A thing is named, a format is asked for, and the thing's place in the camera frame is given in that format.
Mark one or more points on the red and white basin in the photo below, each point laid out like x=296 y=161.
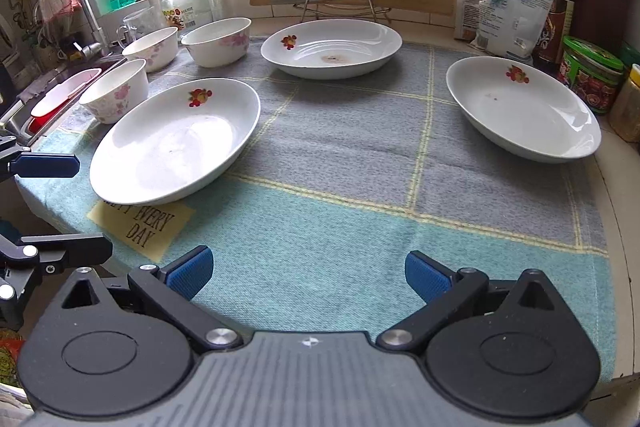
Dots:
x=65 y=92

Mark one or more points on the green round can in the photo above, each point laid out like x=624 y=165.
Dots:
x=590 y=77

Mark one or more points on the steel sink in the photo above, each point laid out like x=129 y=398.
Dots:
x=30 y=107

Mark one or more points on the metal faucet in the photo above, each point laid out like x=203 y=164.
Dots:
x=92 y=17

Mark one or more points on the clear glass mug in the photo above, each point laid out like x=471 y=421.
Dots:
x=142 y=24

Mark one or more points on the spice jar with yellow lid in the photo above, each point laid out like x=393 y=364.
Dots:
x=627 y=107

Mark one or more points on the white bag with blue print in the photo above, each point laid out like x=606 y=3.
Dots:
x=520 y=12

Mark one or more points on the red and white bag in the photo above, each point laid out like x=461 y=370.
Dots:
x=467 y=14

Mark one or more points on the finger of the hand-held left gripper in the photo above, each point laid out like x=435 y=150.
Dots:
x=45 y=165
x=70 y=249

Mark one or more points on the dark soy sauce bottle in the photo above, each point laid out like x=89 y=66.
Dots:
x=555 y=22

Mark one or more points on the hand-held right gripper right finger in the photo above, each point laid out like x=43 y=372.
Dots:
x=427 y=277

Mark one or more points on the glass jar with dark lid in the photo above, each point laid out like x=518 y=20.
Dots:
x=187 y=9

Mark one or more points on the white bowl with pink flowers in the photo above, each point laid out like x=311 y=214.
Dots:
x=115 y=99
x=215 y=47
x=152 y=54

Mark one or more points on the small green-lid jar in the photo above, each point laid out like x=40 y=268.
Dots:
x=631 y=54

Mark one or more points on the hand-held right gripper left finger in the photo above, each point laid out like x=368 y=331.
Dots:
x=190 y=274

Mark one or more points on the grey and teal plaid cloth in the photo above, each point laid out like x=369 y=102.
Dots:
x=350 y=157

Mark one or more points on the white plate with brown stain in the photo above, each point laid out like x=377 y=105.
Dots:
x=330 y=44

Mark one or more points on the white plate with fruit print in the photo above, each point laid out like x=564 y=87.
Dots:
x=520 y=112
x=170 y=147

